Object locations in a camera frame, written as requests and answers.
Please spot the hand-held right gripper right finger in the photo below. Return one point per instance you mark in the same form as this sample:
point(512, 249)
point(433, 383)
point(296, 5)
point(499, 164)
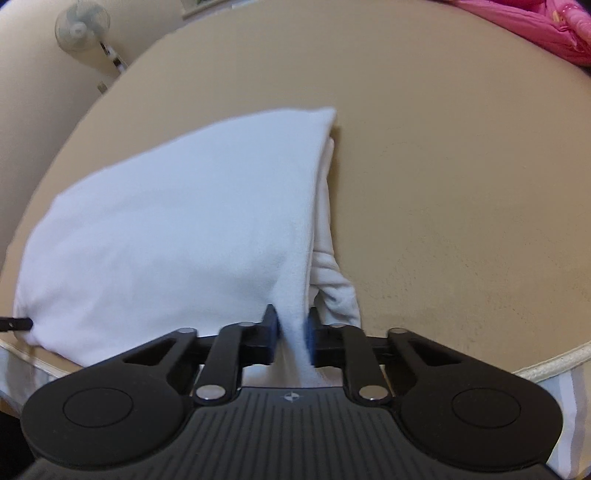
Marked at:
point(309, 339)

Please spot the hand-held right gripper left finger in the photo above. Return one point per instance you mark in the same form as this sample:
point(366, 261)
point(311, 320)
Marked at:
point(275, 333)

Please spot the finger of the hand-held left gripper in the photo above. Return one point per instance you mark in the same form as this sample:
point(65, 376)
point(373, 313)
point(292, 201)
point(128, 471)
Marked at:
point(16, 323)

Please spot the white long-sleeve shirt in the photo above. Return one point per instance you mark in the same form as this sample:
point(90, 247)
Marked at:
point(184, 230)

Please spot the tan mat with cream trim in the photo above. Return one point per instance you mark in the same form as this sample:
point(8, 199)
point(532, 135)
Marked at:
point(438, 184)

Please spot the blue striped bed sheet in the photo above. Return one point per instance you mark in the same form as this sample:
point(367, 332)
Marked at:
point(572, 415)

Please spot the pink cloth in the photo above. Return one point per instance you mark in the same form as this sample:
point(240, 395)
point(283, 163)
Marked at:
point(531, 23)

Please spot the white wall fan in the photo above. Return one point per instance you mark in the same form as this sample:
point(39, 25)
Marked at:
point(78, 27)

